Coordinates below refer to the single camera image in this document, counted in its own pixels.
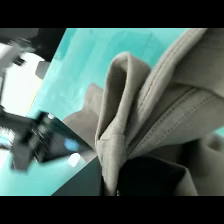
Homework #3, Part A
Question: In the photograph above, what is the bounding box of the beige shirt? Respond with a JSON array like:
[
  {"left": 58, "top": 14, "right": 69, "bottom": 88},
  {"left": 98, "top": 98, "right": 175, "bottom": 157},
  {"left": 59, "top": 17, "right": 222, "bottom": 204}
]
[{"left": 62, "top": 28, "right": 224, "bottom": 197}]

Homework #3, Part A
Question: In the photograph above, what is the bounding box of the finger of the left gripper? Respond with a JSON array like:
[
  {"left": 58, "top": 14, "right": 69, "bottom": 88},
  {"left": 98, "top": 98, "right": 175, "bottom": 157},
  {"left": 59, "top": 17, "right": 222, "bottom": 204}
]
[{"left": 33, "top": 111, "right": 96, "bottom": 165}]

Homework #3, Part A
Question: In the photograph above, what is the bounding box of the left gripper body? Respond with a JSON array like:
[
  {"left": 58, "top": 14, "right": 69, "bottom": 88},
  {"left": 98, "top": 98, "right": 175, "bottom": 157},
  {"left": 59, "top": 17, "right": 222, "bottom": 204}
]
[{"left": 9, "top": 123, "right": 44, "bottom": 172}]

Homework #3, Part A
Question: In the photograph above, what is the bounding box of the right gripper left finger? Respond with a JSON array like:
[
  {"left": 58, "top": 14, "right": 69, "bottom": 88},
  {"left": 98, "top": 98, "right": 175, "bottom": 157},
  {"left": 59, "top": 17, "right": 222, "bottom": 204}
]
[{"left": 51, "top": 155, "right": 103, "bottom": 197}]

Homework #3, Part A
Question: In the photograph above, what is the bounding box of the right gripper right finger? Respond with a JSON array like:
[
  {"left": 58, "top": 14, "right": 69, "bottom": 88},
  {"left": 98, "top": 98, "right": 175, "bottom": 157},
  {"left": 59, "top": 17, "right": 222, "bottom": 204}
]
[{"left": 116, "top": 155, "right": 188, "bottom": 197}]

